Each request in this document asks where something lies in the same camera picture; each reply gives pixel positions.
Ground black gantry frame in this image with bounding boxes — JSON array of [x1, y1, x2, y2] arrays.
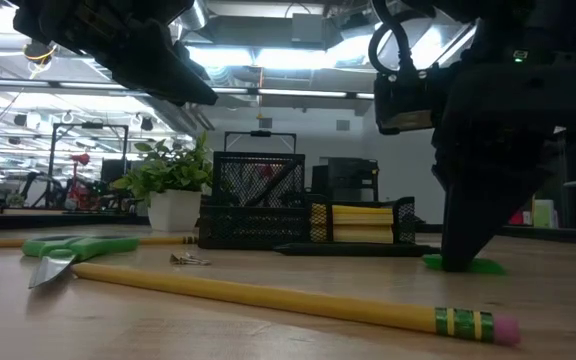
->
[[224, 130, 298, 154], [46, 122, 130, 207]]

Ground green handled scissors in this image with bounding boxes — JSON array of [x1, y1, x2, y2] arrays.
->
[[21, 234, 142, 290]]

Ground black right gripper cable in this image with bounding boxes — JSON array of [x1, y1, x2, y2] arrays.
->
[[367, 0, 415, 76]]

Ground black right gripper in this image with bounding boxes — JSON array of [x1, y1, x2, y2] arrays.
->
[[430, 59, 576, 274]]

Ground red machine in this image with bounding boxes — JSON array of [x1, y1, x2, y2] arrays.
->
[[66, 152, 94, 209]]

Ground long ceiling strip light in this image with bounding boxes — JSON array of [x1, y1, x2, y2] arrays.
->
[[0, 77, 377, 101]]

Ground yellow sticky note pad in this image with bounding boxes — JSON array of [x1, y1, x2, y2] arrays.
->
[[331, 204, 395, 226], [332, 224, 394, 245]]

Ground black aluminium table frame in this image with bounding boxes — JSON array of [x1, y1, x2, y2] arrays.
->
[[0, 209, 576, 247]]

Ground silver binder clip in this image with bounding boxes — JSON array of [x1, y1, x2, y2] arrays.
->
[[169, 252, 213, 267]]

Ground green eraser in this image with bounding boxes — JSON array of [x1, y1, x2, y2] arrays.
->
[[421, 253, 507, 276]]

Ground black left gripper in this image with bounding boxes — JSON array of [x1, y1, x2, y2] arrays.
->
[[12, 0, 219, 107]]

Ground black mesh desk organizer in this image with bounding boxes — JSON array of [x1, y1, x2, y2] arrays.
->
[[197, 151, 417, 251]]

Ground light green box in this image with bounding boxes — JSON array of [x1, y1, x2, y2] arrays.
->
[[534, 199, 555, 230]]

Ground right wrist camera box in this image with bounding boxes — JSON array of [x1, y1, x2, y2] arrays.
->
[[373, 68, 438, 135]]

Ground black cabinet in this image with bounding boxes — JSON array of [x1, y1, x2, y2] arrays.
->
[[311, 157, 380, 203]]

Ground black pen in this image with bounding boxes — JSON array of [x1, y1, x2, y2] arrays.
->
[[244, 158, 300, 208]]

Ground green plant in white pot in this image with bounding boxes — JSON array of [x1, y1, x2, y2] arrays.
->
[[111, 132, 213, 232]]

